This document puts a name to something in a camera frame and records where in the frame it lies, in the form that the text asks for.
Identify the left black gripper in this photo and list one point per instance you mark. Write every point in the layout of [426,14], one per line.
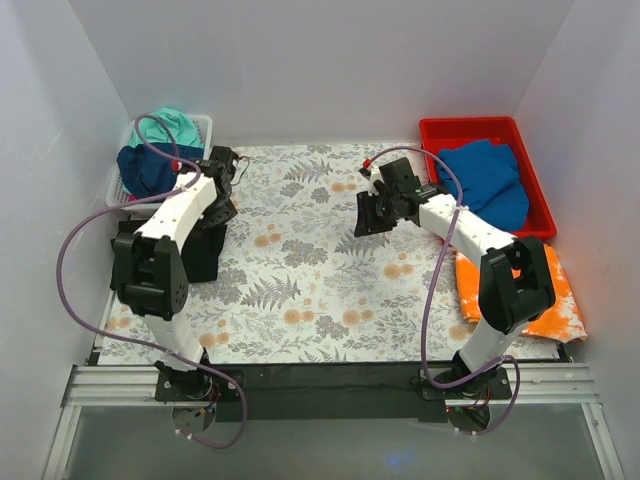
[220,213]

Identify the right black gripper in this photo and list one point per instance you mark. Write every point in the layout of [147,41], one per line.
[377,209]

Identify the black t shirt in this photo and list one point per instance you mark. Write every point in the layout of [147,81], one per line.
[201,251]

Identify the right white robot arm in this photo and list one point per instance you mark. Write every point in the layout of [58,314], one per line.
[515,285]

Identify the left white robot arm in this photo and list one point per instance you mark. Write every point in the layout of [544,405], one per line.
[156,262]

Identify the teal t shirt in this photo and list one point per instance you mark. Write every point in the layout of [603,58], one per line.
[182,128]

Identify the navy blue t shirt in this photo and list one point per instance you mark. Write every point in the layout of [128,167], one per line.
[144,173]

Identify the floral table mat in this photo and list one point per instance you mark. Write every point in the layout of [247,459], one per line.
[295,285]

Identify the white plastic basket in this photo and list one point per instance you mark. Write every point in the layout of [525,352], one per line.
[116,194]

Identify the orange white t shirt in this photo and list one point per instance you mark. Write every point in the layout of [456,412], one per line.
[562,322]

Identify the aluminium mounting rail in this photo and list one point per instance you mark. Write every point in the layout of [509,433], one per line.
[138,386]

